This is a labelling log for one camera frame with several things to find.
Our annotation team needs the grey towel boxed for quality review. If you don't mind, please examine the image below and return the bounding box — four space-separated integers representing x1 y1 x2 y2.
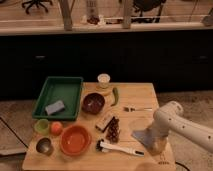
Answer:
132 129 154 148

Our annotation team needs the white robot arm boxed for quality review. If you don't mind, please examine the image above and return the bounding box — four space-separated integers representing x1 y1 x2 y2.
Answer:
151 101 213 153

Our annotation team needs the dark purple bowl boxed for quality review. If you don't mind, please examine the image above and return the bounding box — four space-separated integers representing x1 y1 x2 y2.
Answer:
82 93 105 115

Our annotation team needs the red orange bowl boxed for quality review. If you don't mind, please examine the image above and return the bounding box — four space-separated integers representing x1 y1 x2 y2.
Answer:
60 125 92 156

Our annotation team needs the small metal fork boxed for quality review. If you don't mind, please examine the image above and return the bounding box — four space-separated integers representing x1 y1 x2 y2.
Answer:
123 107 152 112

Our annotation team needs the brown grape bunch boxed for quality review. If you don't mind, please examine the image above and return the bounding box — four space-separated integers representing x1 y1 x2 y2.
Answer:
106 118 120 143

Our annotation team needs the white black dish brush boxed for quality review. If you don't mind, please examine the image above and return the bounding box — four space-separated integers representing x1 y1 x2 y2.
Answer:
96 139 144 156

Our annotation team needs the white brown block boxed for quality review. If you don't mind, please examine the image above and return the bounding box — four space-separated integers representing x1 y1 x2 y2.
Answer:
95 114 114 132

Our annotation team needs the green chili pepper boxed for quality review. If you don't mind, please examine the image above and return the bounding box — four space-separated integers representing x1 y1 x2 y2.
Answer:
111 87 119 106

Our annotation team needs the small white cup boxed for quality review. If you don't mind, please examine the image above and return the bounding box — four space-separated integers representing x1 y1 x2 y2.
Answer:
97 73 110 89

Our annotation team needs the orange fruit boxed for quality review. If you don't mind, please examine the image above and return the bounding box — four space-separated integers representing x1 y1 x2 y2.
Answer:
50 121 63 136

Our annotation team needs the green plastic tray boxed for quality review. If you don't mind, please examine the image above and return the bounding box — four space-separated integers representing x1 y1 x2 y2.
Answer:
32 76 83 121

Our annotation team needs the grey blue sponge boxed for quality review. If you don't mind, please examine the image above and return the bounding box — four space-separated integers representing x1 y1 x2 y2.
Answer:
45 100 65 115

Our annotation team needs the small metal cup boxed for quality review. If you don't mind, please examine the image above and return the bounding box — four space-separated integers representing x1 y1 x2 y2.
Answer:
36 138 53 156

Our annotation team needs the green plastic cup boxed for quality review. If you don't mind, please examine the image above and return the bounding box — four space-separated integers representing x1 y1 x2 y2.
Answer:
34 119 49 135

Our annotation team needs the black office chair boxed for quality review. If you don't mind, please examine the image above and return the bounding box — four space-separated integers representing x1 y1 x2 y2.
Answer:
21 0 53 14

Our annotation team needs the black cable right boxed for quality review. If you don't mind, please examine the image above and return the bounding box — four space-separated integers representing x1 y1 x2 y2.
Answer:
175 161 192 171

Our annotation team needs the black cable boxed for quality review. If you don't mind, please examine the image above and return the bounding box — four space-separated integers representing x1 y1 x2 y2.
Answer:
175 161 192 171
0 116 29 149

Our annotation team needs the wooden post right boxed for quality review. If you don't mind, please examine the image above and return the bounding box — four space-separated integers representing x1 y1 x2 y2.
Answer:
123 0 133 29

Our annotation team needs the wooden post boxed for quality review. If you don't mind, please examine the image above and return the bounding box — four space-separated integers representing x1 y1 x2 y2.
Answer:
59 0 72 31
123 0 133 29

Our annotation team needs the black cable left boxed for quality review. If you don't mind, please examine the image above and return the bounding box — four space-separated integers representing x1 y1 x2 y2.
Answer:
0 116 29 149

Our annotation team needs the wooden post left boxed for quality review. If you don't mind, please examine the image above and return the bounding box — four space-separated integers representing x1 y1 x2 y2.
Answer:
59 0 72 31

